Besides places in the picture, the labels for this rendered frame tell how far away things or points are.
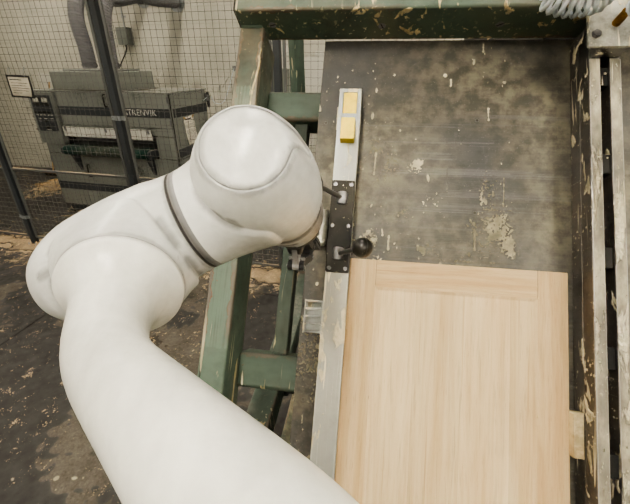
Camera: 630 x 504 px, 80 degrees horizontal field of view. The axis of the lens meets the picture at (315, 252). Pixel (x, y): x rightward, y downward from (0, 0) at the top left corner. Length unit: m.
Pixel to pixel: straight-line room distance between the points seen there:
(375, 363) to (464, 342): 0.18
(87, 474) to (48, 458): 0.25
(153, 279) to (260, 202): 0.11
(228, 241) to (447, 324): 0.58
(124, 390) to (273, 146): 0.18
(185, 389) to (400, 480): 0.72
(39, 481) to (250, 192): 2.20
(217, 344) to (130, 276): 0.53
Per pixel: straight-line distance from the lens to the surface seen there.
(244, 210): 0.30
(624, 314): 0.89
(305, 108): 1.00
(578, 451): 0.92
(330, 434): 0.82
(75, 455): 2.41
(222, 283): 0.83
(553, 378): 0.90
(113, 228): 0.34
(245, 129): 0.30
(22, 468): 2.49
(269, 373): 0.90
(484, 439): 0.88
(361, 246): 0.67
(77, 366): 0.26
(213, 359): 0.84
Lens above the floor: 1.73
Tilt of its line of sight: 27 degrees down
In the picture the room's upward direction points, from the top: straight up
